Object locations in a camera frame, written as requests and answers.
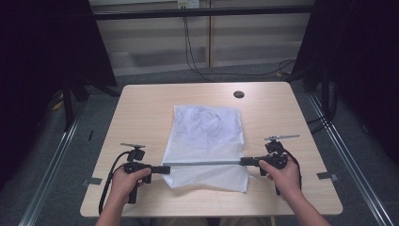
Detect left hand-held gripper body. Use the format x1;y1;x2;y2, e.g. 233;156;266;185
120;142;153;205

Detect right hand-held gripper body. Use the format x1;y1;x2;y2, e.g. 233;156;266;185
259;134;301;197

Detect white mesh laundry bag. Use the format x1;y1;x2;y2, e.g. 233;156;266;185
161;104;250;193

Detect person's left hand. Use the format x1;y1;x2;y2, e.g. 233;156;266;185
110;167;152;205

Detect person's right hand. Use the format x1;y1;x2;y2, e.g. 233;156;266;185
258;155;304;202

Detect grey tape piece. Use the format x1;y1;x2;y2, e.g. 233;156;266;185
81;177;104;186
315;171;341;183

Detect black metal stand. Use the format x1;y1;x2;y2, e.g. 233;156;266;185
305;70;340;136
61;73;75;132

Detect black curtain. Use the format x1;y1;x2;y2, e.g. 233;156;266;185
290;0;399;164
0;0;118;191

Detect black horizontal bar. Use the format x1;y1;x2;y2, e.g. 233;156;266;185
91;5;315;21

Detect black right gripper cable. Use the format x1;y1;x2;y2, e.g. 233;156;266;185
281;148;303;191

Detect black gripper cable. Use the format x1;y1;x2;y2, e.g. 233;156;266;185
98;150;133;217
281;148;303;191

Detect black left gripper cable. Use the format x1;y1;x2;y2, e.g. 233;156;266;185
98;150;133;217

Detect metal floor rail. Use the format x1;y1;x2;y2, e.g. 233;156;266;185
18;102;88;226
306;91;395;226

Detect black floor cable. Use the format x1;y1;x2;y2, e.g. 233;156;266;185
183;15;297;83

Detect wall power outlet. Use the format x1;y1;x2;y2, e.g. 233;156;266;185
176;0;201;9

